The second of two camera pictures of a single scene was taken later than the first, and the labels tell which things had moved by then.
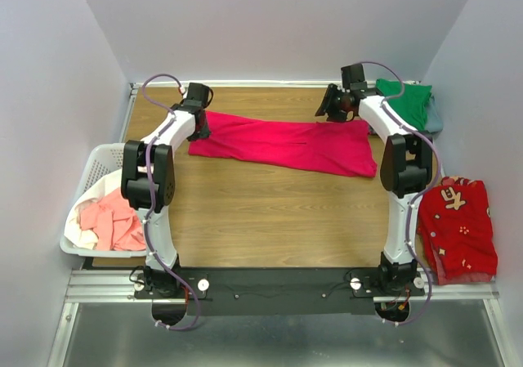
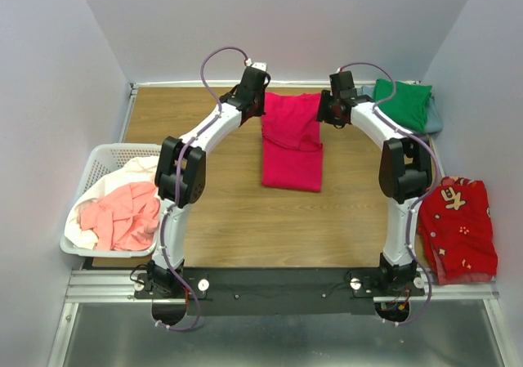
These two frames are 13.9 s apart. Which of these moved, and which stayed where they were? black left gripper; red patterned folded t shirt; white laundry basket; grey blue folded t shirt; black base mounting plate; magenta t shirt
Moved: magenta t shirt; black left gripper
Stayed: red patterned folded t shirt; white laundry basket; black base mounting plate; grey blue folded t shirt
